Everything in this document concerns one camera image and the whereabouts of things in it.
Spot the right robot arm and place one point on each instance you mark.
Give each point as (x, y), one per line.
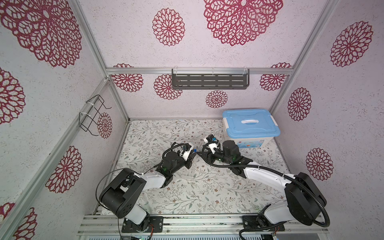
(303, 202)

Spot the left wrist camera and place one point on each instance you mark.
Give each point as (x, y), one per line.
(187, 150)

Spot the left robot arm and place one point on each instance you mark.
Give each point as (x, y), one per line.
(120, 196)

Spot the blue plastic bin lid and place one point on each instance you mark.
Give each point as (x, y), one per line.
(250, 123)

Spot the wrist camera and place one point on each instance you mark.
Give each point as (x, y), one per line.
(187, 150)
(212, 143)

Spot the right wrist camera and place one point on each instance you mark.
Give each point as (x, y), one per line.
(212, 143)

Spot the dark grey wall shelf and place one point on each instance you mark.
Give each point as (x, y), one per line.
(210, 81)

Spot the white plastic storage bin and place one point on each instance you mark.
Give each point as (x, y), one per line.
(249, 143)

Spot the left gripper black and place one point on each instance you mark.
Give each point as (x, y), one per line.
(190, 160)

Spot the black wire wall rack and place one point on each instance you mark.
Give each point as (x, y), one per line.
(96, 121)

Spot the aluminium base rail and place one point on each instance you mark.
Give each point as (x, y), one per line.
(163, 225)

